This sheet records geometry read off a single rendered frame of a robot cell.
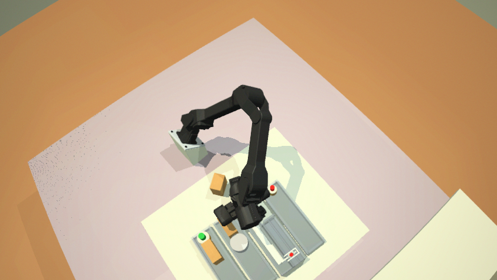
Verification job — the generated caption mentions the orange rectangular block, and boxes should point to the orange rectangular block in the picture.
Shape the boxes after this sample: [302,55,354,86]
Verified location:
[201,239,224,265]

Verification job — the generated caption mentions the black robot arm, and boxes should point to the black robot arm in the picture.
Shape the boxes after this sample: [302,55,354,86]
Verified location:
[176,85,272,230]

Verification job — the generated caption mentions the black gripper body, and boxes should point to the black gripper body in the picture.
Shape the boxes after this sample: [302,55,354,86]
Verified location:
[214,188,270,226]

